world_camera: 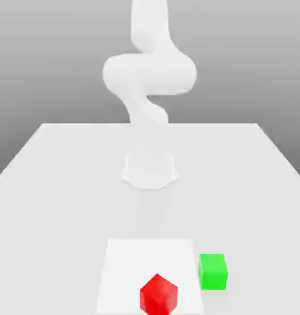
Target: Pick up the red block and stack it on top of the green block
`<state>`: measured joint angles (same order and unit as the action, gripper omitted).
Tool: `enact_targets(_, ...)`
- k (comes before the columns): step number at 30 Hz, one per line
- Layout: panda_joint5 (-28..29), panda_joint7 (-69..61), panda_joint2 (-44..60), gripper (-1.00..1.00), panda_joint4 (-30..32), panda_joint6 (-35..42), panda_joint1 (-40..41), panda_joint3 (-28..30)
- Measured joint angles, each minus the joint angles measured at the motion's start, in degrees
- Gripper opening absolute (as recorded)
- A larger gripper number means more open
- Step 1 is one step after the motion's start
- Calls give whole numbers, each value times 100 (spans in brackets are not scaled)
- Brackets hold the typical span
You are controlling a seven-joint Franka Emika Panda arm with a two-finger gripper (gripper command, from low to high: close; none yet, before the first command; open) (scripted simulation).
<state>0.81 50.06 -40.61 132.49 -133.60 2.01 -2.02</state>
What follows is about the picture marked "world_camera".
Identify small green cube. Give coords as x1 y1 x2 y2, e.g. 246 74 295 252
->
198 253 229 290

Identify small red cube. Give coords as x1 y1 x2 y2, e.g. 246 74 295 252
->
139 273 179 315

